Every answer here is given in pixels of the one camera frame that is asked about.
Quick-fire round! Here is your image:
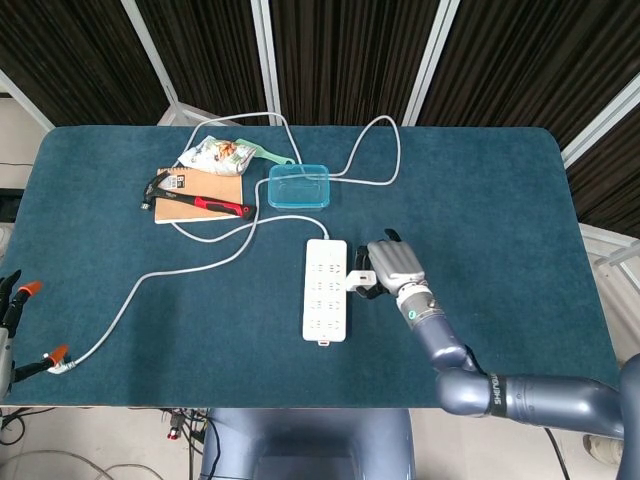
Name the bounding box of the white printed snack bag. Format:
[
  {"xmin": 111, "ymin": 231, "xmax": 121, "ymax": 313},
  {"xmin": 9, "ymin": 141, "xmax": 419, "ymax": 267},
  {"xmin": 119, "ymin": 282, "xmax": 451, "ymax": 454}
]
[{"xmin": 177, "ymin": 135, "xmax": 259, "ymax": 177}]

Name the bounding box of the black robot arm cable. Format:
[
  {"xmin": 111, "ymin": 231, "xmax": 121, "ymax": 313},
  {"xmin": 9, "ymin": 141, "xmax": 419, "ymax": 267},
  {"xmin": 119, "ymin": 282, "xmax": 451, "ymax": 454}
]
[{"xmin": 543, "ymin": 427, "xmax": 572, "ymax": 480}]

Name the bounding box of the white partition frame post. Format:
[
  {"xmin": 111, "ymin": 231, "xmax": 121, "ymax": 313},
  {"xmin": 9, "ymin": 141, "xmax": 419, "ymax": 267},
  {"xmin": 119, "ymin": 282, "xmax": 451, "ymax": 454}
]
[
  {"xmin": 0, "ymin": 69, "xmax": 55, "ymax": 129},
  {"xmin": 402, "ymin": 0, "xmax": 461, "ymax": 126},
  {"xmin": 119, "ymin": 0, "xmax": 180, "ymax": 104},
  {"xmin": 559, "ymin": 74, "xmax": 640, "ymax": 169},
  {"xmin": 251, "ymin": 0, "xmax": 282, "ymax": 126}
]

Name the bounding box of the grey floor cable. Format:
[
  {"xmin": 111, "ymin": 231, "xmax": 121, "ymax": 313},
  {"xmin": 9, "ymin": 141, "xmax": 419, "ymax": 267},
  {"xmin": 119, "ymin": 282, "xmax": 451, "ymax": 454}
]
[{"xmin": 0, "ymin": 448, "xmax": 166, "ymax": 480}]

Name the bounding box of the light green plastic comb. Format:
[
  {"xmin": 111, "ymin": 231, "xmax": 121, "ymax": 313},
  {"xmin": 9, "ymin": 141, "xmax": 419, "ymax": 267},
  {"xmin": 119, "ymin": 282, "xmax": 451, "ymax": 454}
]
[{"xmin": 234, "ymin": 138, "xmax": 296, "ymax": 167}]

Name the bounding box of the blue carpet table mat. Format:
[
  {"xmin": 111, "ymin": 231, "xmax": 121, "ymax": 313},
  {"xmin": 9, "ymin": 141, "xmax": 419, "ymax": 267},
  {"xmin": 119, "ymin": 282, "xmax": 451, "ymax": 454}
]
[{"xmin": 0, "ymin": 124, "xmax": 619, "ymax": 409}]

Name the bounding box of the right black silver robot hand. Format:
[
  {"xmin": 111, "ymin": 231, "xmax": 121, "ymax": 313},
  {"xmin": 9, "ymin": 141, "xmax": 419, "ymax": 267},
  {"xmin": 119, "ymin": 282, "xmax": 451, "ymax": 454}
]
[{"xmin": 349, "ymin": 228, "xmax": 429, "ymax": 301}]

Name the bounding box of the left orange-tipped black robot hand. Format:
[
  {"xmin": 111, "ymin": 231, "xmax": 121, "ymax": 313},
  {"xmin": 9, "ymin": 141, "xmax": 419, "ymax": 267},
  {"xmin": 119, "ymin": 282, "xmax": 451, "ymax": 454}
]
[{"xmin": 0, "ymin": 269, "xmax": 70, "ymax": 396}]

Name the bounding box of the white shoe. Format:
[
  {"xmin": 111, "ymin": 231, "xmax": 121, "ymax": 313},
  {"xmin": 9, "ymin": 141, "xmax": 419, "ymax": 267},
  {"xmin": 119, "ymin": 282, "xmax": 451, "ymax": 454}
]
[{"xmin": 588, "ymin": 433, "xmax": 625, "ymax": 464}]

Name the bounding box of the red black claw hammer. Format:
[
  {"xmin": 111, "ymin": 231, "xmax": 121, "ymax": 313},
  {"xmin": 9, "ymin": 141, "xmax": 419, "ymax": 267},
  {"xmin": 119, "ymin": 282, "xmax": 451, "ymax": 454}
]
[{"xmin": 138, "ymin": 170, "xmax": 257, "ymax": 221}]

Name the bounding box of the grey power strip cable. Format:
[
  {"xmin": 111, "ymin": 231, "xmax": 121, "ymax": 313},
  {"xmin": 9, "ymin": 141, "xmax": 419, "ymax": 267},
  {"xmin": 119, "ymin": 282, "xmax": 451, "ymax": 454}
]
[{"xmin": 49, "ymin": 112, "xmax": 404, "ymax": 376}]

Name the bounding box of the white plug adapter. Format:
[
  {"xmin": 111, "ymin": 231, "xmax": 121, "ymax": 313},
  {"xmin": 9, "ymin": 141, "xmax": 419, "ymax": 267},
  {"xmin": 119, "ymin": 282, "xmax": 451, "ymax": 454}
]
[{"xmin": 343, "ymin": 269, "xmax": 379, "ymax": 294}]

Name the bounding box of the brown kraft spiral notebook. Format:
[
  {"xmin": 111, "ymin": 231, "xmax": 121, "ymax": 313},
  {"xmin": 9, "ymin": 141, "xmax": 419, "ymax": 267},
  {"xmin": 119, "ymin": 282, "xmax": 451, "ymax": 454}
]
[{"xmin": 153, "ymin": 167, "xmax": 246, "ymax": 225}]

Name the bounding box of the clear teal-rimmed plastic container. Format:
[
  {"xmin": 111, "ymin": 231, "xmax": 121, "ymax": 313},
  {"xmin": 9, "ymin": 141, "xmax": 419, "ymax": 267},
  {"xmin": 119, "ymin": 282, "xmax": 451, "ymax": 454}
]
[{"xmin": 267, "ymin": 163, "xmax": 331, "ymax": 211}]

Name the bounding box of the black floor cable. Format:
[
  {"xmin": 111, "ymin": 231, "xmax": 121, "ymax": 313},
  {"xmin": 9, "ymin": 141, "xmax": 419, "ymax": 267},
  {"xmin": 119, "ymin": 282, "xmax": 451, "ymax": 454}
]
[{"xmin": 0, "ymin": 408, "xmax": 54, "ymax": 447}]

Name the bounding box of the blue-grey robot torso base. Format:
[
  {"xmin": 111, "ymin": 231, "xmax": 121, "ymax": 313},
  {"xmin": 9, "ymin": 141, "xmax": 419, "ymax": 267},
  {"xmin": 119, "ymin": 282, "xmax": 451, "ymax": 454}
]
[{"xmin": 199, "ymin": 407, "xmax": 416, "ymax": 480}]

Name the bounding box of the white power strip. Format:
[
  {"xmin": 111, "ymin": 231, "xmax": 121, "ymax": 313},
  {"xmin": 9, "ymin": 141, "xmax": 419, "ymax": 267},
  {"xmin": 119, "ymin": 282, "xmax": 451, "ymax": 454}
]
[{"xmin": 301, "ymin": 238, "xmax": 350, "ymax": 347}]

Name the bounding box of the dark ribbed partition panel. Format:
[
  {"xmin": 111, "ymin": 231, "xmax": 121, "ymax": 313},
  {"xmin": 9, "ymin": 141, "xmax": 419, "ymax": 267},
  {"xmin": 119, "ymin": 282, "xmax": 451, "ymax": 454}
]
[
  {"xmin": 269, "ymin": 0, "xmax": 442, "ymax": 126},
  {"xmin": 0, "ymin": 0, "xmax": 169, "ymax": 127},
  {"xmin": 135, "ymin": 0, "xmax": 270, "ymax": 126},
  {"xmin": 417, "ymin": 0, "xmax": 640, "ymax": 149}
]

